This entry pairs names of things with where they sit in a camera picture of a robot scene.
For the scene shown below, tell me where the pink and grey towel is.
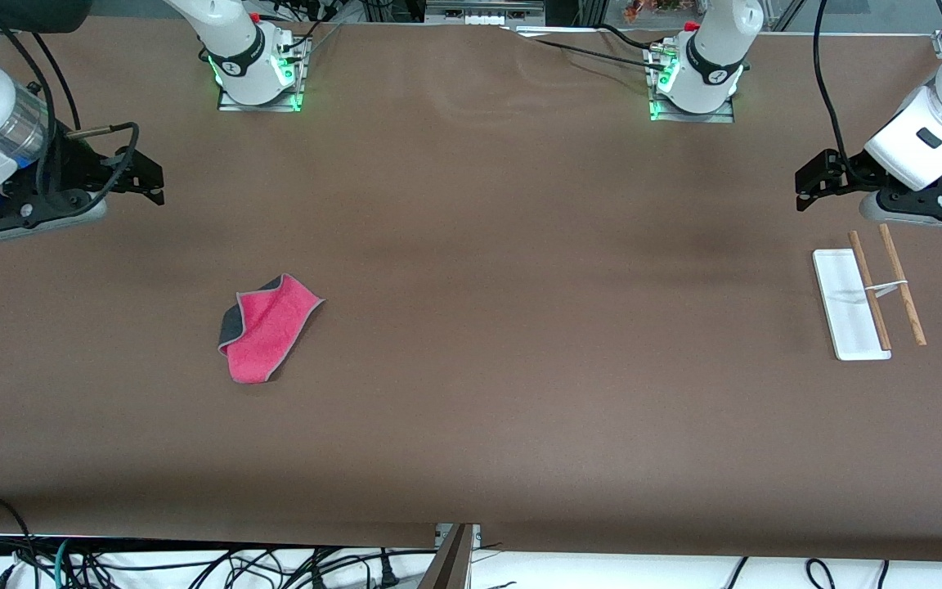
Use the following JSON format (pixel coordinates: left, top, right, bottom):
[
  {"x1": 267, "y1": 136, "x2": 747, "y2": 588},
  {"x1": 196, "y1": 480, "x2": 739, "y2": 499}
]
[{"x1": 218, "y1": 273, "x2": 326, "y2": 384}]

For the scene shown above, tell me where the white rack with wooden bars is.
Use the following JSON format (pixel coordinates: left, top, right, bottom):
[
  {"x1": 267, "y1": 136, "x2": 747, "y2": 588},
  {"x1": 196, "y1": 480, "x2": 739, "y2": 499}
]
[{"x1": 813, "y1": 223, "x2": 927, "y2": 362}]

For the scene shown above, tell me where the orange background object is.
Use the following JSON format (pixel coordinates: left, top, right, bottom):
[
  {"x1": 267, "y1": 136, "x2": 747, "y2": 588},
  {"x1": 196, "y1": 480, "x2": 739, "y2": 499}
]
[{"x1": 624, "y1": 0, "x2": 686, "y2": 22}]

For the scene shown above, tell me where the brown table cover sheet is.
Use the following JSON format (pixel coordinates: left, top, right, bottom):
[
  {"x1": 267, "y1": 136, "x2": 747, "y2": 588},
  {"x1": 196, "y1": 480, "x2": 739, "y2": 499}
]
[{"x1": 0, "y1": 16, "x2": 942, "y2": 565}]

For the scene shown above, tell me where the white power strip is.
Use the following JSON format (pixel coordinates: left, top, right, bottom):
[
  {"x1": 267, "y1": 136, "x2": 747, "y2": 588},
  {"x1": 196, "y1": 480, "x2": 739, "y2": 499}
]
[{"x1": 426, "y1": 0, "x2": 546, "y2": 26}]

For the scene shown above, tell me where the brown table leg beam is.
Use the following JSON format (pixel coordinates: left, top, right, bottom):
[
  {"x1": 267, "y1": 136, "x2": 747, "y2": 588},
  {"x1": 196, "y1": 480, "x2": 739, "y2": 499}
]
[{"x1": 419, "y1": 525, "x2": 473, "y2": 589}]

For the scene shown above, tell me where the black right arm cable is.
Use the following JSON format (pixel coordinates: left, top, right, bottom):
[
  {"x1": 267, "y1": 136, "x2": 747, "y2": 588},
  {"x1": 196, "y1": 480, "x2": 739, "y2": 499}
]
[{"x1": 0, "y1": 20, "x2": 141, "y2": 201}]

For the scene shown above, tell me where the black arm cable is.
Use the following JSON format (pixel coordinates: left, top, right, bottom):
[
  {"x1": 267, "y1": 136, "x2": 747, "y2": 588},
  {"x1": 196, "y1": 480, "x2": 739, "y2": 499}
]
[
  {"x1": 0, "y1": 20, "x2": 141, "y2": 201},
  {"x1": 813, "y1": 0, "x2": 856, "y2": 177}
]

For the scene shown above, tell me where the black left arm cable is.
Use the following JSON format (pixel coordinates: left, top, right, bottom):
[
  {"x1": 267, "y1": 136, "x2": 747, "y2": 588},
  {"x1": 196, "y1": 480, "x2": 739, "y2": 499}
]
[{"x1": 813, "y1": 0, "x2": 856, "y2": 177}]

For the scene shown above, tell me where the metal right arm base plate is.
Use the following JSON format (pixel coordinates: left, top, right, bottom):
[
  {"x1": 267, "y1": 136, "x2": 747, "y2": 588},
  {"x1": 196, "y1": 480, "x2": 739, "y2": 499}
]
[{"x1": 218, "y1": 37, "x2": 306, "y2": 113}]

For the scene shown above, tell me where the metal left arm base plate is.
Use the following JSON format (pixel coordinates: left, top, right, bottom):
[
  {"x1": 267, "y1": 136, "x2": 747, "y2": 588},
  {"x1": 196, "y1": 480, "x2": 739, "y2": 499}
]
[{"x1": 648, "y1": 45, "x2": 736, "y2": 124}]

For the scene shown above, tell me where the short black table cable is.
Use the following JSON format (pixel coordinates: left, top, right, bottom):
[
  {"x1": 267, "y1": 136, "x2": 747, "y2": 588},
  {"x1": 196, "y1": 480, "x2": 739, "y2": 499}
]
[{"x1": 598, "y1": 23, "x2": 662, "y2": 53}]

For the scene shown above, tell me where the long black table cable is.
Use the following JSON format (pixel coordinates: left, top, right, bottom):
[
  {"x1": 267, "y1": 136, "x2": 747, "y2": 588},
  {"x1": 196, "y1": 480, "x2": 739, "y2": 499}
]
[{"x1": 502, "y1": 26, "x2": 670, "y2": 73}]

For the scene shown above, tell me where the metal table frame bracket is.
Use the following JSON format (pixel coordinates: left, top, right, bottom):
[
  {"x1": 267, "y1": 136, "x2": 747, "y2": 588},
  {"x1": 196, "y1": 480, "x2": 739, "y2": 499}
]
[{"x1": 435, "y1": 524, "x2": 482, "y2": 551}]

